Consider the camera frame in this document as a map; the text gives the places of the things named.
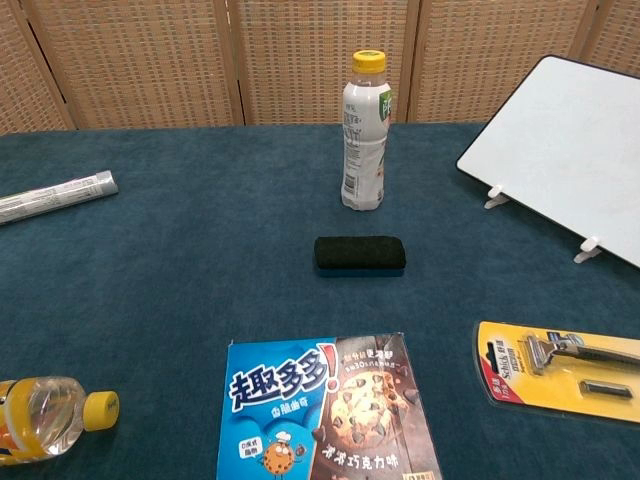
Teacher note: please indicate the black eraser block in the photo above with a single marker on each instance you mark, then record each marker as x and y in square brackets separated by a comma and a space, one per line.
[359, 252]

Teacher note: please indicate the white board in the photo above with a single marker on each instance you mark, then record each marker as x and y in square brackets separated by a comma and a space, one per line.
[560, 150]

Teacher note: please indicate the white drink bottle yellow cap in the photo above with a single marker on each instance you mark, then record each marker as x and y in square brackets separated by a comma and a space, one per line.
[362, 150]

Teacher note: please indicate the teal table cloth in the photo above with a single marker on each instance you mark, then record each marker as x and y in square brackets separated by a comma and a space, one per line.
[175, 280]

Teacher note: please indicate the blue chocolate cookie box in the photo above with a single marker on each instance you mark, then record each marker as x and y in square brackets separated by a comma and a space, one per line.
[320, 410]

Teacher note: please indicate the woven wooden folding screen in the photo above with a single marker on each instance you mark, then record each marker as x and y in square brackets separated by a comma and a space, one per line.
[150, 60]

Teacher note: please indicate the silver toothpaste tube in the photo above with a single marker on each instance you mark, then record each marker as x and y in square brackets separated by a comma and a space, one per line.
[55, 196]

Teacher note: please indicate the yellow razor blister pack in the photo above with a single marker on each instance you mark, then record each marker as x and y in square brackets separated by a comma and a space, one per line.
[565, 385]

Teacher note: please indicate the orange drink bottle yellow cap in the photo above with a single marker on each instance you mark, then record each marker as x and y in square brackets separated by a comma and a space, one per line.
[47, 417]

